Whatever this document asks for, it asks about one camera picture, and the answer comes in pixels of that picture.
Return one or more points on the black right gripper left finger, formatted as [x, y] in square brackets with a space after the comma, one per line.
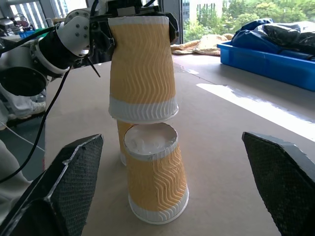
[61, 191]

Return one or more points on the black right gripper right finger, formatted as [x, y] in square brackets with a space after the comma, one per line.
[283, 182]

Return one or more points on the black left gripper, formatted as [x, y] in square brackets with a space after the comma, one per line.
[130, 8]

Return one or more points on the yellow white ribbed paper cup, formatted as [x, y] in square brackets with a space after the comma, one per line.
[121, 140]
[157, 177]
[144, 66]

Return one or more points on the yellow knitted cloth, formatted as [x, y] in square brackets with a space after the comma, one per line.
[204, 45]

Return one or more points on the white sneaker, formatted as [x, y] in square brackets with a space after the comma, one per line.
[24, 107]

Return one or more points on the blue plastic bin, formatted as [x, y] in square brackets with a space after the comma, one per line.
[265, 61]

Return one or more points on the black mesh fabric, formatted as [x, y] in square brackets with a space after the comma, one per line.
[283, 33]

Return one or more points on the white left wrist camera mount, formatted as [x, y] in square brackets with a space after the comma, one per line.
[75, 32]

